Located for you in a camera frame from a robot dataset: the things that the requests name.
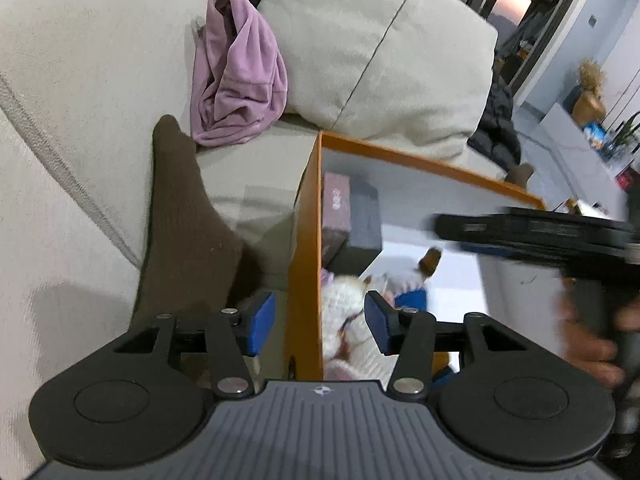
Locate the dried flower bunch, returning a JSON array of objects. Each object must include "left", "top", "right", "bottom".
[{"left": 577, "top": 58, "right": 607, "bottom": 92}]

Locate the white plush toy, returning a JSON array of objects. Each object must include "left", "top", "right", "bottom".
[{"left": 320, "top": 274, "right": 397, "bottom": 382}]

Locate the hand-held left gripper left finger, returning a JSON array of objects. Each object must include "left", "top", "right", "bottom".
[{"left": 114, "top": 291, "right": 277, "bottom": 401}]

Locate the gold vase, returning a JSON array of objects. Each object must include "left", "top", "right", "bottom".
[{"left": 572, "top": 87, "right": 607, "bottom": 127}]

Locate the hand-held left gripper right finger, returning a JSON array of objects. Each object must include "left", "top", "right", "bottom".
[{"left": 364, "top": 290, "right": 538, "bottom": 401}]

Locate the brown grey printed box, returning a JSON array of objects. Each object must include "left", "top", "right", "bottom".
[{"left": 320, "top": 171, "right": 354, "bottom": 267}]

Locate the person's foot brown sock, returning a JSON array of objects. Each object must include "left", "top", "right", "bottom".
[
  {"left": 131, "top": 114, "right": 261, "bottom": 341},
  {"left": 504, "top": 162, "right": 535, "bottom": 186}
]

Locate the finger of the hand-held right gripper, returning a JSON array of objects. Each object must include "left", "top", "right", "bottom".
[
  {"left": 434, "top": 211, "right": 635, "bottom": 252},
  {"left": 457, "top": 240, "right": 571, "bottom": 267}
]

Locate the person's right foot brown sock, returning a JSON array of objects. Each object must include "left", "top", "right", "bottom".
[{"left": 504, "top": 162, "right": 535, "bottom": 186}]

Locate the pink crumpled cloth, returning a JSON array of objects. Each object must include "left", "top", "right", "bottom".
[{"left": 190, "top": 0, "right": 290, "bottom": 147}]

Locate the black puffer jacket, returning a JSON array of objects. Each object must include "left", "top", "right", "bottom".
[{"left": 467, "top": 76, "right": 524, "bottom": 167}]

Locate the black window frame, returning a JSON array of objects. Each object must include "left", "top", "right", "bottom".
[{"left": 469, "top": 0, "right": 593, "bottom": 68}]

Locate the beige sofa cushion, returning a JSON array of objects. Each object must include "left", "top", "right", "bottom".
[{"left": 257, "top": 0, "right": 499, "bottom": 162}]

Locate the sailor doll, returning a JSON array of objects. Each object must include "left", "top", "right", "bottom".
[{"left": 382, "top": 246, "right": 444, "bottom": 312}]

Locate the orange cardboard box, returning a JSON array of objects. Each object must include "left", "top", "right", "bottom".
[{"left": 286, "top": 131, "right": 568, "bottom": 386}]

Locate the person's right hand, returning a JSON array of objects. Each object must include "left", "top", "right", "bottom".
[{"left": 559, "top": 297, "right": 627, "bottom": 391}]

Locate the green potted plant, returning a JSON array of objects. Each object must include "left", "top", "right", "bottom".
[{"left": 611, "top": 110, "right": 640, "bottom": 157}]

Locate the person's left foot brown sock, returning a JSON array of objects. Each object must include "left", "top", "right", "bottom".
[{"left": 131, "top": 114, "right": 261, "bottom": 341}]

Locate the dark grey box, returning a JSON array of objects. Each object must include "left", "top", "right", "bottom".
[{"left": 327, "top": 177, "right": 384, "bottom": 278}]

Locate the beige fabric sofa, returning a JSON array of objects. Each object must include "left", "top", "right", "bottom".
[{"left": 0, "top": 0, "right": 506, "bottom": 466}]

